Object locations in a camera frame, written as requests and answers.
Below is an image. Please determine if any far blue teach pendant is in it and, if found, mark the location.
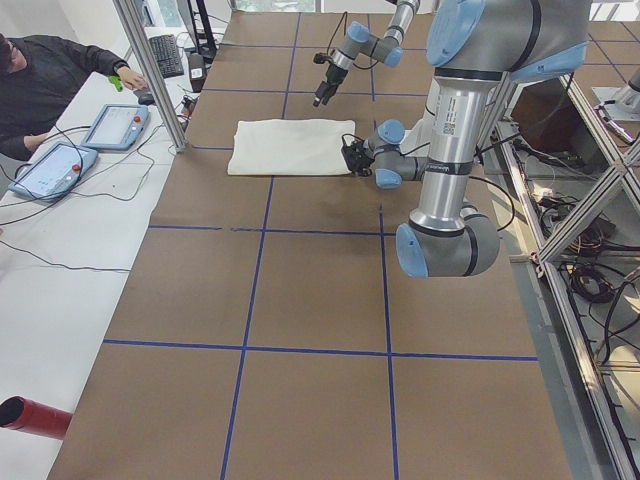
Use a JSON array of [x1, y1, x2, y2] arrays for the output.
[[81, 104, 149, 151]]

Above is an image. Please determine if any cream long-sleeve cat shirt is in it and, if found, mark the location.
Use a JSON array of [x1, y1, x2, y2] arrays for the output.
[[227, 119, 355, 176]]

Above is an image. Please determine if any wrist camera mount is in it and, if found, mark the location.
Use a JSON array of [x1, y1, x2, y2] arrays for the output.
[[341, 133, 364, 163], [313, 52, 333, 65]]

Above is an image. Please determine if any near blue teach pendant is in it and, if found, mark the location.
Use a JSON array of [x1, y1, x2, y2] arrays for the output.
[[8, 142, 98, 202]]

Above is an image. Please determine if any green plastic object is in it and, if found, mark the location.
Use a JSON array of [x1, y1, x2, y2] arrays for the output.
[[108, 76, 124, 92]]

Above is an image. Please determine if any blue teach pendant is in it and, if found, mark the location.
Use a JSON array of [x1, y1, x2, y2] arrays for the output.
[[8, 142, 98, 202], [81, 104, 149, 151]]

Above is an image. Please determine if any aluminium frame post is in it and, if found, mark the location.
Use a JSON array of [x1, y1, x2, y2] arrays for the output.
[[112, 0, 187, 153]]

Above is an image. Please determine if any black keyboard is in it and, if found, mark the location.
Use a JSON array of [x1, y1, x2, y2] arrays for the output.
[[148, 34, 184, 78]]

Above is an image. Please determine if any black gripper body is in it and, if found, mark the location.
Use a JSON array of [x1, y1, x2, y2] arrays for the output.
[[325, 64, 348, 88], [347, 152, 373, 176]]

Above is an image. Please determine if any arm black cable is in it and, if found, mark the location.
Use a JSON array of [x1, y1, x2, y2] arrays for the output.
[[326, 11, 381, 71]]

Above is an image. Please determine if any red cylinder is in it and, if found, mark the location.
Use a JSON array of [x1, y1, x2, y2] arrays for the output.
[[1, 396, 72, 440]]

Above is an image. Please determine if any white central pedestal column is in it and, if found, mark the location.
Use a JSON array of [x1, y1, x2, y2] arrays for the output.
[[399, 79, 440, 181]]

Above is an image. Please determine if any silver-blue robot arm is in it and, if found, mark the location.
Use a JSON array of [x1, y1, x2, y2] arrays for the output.
[[313, 0, 421, 107], [342, 1, 591, 278]]

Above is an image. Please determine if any person in black jacket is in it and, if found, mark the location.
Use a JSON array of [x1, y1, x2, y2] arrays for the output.
[[1, 35, 147, 161]]

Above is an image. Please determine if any black computer mouse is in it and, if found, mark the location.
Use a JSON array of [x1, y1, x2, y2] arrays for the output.
[[133, 89, 155, 106]]

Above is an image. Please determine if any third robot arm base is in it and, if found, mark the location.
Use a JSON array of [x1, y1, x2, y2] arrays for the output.
[[592, 70, 639, 124]]

